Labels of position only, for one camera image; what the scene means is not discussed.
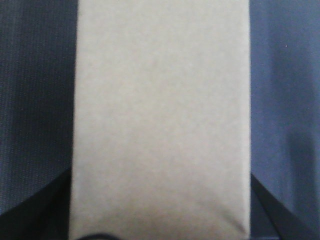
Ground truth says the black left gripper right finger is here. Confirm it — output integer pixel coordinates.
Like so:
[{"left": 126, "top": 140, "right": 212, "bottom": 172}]
[{"left": 249, "top": 174, "right": 320, "bottom": 240}]

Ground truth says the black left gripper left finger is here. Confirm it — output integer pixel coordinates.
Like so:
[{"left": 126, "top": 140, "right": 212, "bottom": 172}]
[{"left": 0, "top": 169, "right": 71, "bottom": 240}]

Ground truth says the brown cardboard package box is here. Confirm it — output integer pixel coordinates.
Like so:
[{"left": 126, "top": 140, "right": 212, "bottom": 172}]
[{"left": 69, "top": 0, "right": 251, "bottom": 240}]

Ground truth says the dark grey table mat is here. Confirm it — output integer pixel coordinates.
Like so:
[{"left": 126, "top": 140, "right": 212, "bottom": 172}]
[{"left": 0, "top": 0, "right": 320, "bottom": 236}]

